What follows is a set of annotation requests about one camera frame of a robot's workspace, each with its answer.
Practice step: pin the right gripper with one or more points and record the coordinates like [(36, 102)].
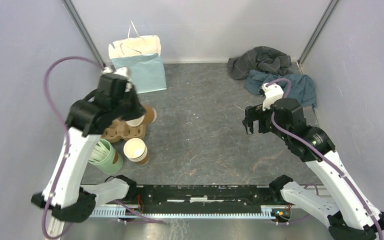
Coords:
[(251, 111)]

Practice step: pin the brown paper coffee cup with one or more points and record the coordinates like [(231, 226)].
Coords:
[(148, 118)]

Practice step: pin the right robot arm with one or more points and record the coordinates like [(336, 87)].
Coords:
[(350, 215)]

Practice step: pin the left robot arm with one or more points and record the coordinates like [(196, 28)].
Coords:
[(115, 97)]

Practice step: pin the grey crumpled cloth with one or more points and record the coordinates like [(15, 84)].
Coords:
[(262, 59)]

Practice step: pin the blue crumpled cloth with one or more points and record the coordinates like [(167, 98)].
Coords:
[(302, 86)]

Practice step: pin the stack of paper cups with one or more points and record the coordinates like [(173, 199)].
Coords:
[(136, 151)]

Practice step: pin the light blue paper bag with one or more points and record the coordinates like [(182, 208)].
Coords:
[(141, 55)]

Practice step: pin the brown cardboard cup carrier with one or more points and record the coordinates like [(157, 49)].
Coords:
[(119, 130)]

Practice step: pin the green straw holder cup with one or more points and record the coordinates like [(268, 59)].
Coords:
[(106, 158)]

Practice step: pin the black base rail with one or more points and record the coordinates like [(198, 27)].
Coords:
[(214, 201)]

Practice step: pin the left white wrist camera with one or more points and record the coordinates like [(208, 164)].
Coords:
[(123, 71)]

